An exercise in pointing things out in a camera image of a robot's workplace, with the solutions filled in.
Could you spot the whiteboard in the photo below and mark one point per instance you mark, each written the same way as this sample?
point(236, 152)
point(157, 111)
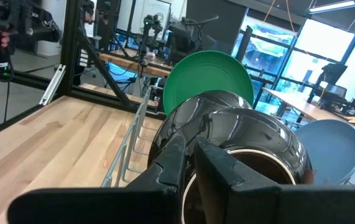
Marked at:
point(150, 9)

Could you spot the black desk monitor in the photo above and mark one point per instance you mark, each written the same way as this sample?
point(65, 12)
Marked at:
point(334, 73)

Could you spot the teal patterned plate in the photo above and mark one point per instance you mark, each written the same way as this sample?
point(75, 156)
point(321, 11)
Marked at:
point(258, 133)

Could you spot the blue plate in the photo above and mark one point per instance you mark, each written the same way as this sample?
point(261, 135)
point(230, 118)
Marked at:
point(329, 149)

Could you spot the black aluminium table frame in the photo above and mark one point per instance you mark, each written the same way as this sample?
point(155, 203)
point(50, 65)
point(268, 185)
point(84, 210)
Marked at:
point(70, 46)

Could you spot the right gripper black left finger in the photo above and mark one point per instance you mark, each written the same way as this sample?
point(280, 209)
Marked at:
point(102, 205)

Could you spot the large black wall screen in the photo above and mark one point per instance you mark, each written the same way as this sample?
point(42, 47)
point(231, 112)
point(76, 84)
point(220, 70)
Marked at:
point(217, 18)

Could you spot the long wooden table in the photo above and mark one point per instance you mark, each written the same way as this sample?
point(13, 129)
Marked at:
point(301, 105)

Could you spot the green plate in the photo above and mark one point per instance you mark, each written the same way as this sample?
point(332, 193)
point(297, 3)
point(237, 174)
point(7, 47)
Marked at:
point(205, 71)

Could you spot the white metal rail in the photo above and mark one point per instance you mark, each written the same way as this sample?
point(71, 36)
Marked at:
point(53, 84)

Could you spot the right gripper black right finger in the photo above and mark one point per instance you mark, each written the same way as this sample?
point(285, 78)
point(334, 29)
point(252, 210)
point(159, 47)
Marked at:
point(273, 205)

